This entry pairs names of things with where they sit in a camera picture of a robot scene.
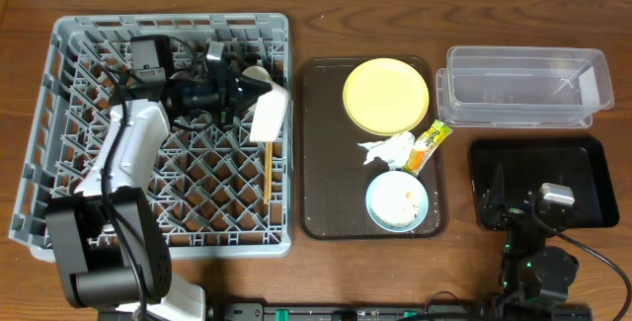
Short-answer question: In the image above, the white cup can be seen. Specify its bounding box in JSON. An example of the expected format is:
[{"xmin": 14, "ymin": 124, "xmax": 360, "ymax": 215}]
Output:
[{"xmin": 242, "ymin": 65, "xmax": 272, "ymax": 83}]

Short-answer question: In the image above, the pink bowl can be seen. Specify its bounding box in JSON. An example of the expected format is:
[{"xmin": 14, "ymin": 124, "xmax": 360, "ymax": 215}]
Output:
[{"xmin": 250, "ymin": 82, "xmax": 289, "ymax": 142}]

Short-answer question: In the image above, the wooden chopstick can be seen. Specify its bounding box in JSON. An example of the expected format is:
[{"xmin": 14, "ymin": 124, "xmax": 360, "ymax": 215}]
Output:
[
  {"xmin": 264, "ymin": 142, "xmax": 273, "ymax": 205},
  {"xmin": 266, "ymin": 142, "xmax": 274, "ymax": 203}
]

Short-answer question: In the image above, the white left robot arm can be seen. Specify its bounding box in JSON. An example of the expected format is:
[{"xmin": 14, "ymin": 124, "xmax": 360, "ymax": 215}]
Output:
[{"xmin": 45, "ymin": 35, "xmax": 273, "ymax": 320}]

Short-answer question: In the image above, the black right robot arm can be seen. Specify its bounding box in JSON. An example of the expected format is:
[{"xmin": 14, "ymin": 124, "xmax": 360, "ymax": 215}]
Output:
[{"xmin": 479, "ymin": 164, "xmax": 579, "ymax": 320}]

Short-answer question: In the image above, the grey plastic dishwasher rack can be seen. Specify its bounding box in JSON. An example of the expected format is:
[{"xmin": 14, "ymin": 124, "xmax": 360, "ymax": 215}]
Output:
[{"xmin": 9, "ymin": 13, "xmax": 293, "ymax": 262}]

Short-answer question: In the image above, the black plastic tray bin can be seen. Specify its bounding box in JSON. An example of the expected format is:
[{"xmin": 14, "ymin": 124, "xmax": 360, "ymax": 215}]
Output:
[{"xmin": 470, "ymin": 136, "xmax": 619, "ymax": 228}]

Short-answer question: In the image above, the yellow green snack wrapper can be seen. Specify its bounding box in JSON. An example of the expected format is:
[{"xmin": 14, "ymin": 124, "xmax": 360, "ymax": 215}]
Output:
[{"xmin": 402, "ymin": 120, "xmax": 453, "ymax": 175}]

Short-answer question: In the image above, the light blue bowl with rice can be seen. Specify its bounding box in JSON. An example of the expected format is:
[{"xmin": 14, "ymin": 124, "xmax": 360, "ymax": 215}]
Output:
[{"xmin": 365, "ymin": 171, "xmax": 430, "ymax": 233}]

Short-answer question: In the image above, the crumpled white tissue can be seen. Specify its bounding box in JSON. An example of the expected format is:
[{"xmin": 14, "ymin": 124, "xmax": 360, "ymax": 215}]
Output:
[{"xmin": 358, "ymin": 131, "xmax": 415, "ymax": 170}]

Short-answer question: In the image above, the clear plastic bin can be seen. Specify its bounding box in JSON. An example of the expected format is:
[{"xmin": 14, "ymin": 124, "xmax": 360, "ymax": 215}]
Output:
[{"xmin": 435, "ymin": 45, "xmax": 614, "ymax": 128}]

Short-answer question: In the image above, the dark brown serving tray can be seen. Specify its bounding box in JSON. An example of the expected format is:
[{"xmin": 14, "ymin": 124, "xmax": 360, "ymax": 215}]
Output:
[{"xmin": 295, "ymin": 57, "xmax": 448, "ymax": 241}]

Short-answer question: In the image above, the yellow plate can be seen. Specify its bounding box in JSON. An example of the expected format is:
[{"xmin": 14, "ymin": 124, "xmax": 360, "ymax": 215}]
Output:
[{"xmin": 342, "ymin": 58, "xmax": 430, "ymax": 136}]

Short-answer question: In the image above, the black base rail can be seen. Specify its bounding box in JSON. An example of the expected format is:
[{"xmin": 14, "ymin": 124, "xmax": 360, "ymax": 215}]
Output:
[{"xmin": 208, "ymin": 302, "xmax": 593, "ymax": 321}]

